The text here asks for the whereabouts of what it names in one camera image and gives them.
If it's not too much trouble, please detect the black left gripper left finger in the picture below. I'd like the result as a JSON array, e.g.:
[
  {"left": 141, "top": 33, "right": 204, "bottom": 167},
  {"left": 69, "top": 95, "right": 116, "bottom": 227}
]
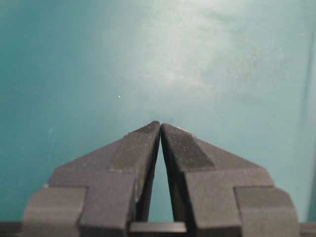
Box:
[{"left": 22, "top": 121, "right": 160, "bottom": 237}]

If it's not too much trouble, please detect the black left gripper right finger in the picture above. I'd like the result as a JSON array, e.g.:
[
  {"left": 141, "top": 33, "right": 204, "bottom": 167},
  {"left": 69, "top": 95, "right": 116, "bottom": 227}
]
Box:
[{"left": 160, "top": 123, "right": 300, "bottom": 237}]

